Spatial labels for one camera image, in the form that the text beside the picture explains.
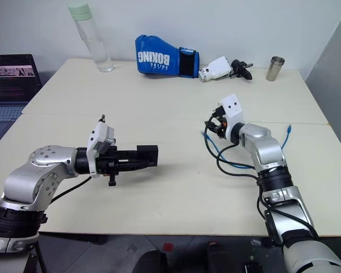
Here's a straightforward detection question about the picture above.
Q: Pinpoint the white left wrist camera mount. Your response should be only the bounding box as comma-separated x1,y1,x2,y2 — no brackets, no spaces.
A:
86,114,116,179

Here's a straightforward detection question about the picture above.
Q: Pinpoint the stainless steel cup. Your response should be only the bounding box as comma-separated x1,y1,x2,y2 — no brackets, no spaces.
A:
265,56,286,82

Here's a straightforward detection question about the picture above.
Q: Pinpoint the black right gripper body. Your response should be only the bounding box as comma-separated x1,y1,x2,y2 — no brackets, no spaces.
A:
214,112,231,140

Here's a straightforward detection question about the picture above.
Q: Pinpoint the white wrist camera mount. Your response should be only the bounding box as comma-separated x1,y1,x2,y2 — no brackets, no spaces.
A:
219,93,245,140
86,114,116,179

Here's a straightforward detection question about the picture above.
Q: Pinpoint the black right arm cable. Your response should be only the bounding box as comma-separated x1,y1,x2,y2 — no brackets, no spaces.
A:
203,113,262,180

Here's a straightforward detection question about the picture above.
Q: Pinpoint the clear bottle with green cap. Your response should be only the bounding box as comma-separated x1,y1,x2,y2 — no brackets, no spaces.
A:
67,2,115,73

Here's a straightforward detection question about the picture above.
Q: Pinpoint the dark rounded shape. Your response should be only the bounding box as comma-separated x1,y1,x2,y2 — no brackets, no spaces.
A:
135,248,169,273
206,241,232,273

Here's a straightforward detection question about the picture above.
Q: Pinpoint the open laptop computer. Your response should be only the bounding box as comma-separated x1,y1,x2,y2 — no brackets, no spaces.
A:
0,53,43,143

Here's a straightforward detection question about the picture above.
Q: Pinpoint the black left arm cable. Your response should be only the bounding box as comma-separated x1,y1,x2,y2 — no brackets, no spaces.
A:
48,175,93,205

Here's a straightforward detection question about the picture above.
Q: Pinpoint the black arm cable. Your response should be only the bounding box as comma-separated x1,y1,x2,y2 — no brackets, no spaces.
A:
203,113,262,180
48,175,93,205

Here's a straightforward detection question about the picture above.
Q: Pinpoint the blue Ethernet cable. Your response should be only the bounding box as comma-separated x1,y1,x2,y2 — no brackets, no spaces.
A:
200,123,293,171

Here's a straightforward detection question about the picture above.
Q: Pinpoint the blue boxing glove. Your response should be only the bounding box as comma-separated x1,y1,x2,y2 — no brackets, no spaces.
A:
135,34,201,79

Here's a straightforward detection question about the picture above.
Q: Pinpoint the detached white robot gripper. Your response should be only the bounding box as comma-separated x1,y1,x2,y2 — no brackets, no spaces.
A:
198,55,254,83

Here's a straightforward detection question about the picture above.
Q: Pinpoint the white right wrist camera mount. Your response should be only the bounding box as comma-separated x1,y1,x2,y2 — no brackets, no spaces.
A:
219,93,245,140

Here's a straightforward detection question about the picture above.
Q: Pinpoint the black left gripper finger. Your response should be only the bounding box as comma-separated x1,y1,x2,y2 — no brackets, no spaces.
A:
117,150,139,161
117,160,156,172

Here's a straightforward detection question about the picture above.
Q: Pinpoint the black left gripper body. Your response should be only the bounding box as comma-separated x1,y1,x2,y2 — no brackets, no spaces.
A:
95,145,119,187

